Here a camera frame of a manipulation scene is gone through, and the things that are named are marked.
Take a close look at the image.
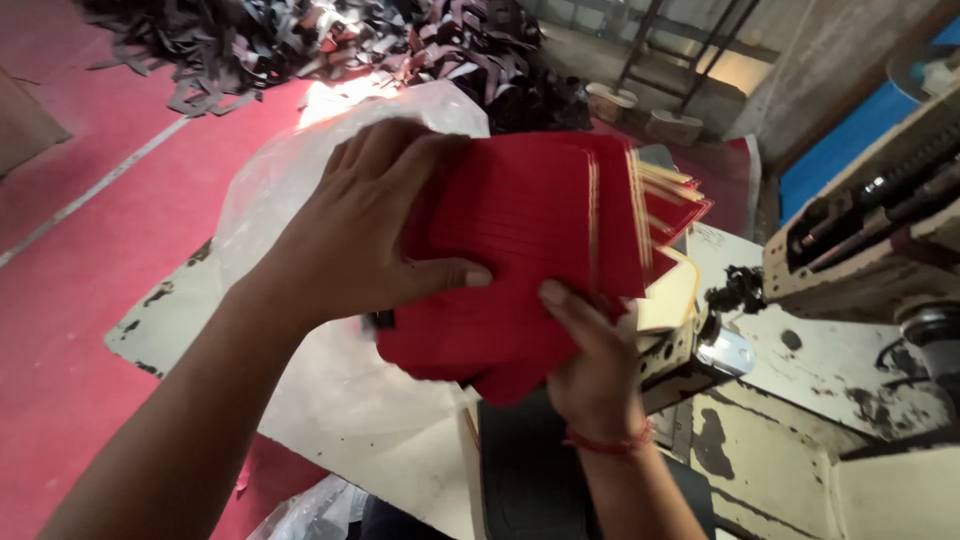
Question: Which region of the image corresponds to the person's left hand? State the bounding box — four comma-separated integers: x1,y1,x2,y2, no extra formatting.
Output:
251,117,495,333

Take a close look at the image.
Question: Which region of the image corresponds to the person's right hand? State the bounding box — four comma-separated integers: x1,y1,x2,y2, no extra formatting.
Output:
537,279,648,445

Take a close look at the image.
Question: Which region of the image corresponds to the stack of red leather pieces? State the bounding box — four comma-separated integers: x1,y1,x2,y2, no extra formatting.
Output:
375,132,715,408

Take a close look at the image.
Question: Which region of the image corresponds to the clear plastic bag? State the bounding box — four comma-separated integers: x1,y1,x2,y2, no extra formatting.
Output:
212,80,492,444

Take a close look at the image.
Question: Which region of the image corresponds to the red thread wristband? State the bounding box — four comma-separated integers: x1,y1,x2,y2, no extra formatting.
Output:
562,418,656,456

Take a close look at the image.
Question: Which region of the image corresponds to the black leather sheet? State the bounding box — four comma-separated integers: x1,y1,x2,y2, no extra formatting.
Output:
477,390,717,540

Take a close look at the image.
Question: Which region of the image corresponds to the black scrap clump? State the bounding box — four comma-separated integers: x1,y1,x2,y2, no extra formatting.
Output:
705,264,768,315

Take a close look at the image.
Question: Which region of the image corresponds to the heap of dark leather scraps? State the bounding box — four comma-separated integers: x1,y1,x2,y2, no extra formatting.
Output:
75,0,594,136

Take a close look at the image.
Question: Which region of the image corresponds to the clear plastic wrap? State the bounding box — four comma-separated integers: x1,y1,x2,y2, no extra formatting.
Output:
246,474,370,540

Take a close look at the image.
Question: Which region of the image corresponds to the beige industrial machine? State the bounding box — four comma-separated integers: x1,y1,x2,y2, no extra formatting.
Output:
637,45,960,540

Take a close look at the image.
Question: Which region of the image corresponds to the brown cardboard sheet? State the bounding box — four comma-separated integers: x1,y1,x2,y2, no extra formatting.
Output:
0,66,73,180

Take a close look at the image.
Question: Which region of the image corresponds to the dark metal ladder frame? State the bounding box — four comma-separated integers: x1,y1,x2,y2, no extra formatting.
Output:
562,0,781,114

